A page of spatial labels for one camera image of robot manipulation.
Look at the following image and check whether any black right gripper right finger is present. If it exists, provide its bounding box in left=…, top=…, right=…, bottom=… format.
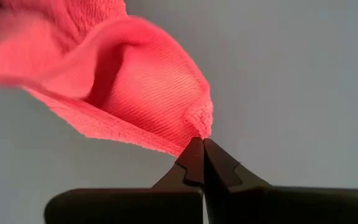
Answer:
left=203, top=138, right=358, bottom=224

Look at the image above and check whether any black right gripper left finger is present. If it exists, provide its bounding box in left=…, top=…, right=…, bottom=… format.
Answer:
left=44, top=137, right=204, bottom=224

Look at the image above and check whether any pink terry towel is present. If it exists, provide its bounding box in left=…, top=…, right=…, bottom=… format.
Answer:
left=0, top=0, right=214, bottom=157

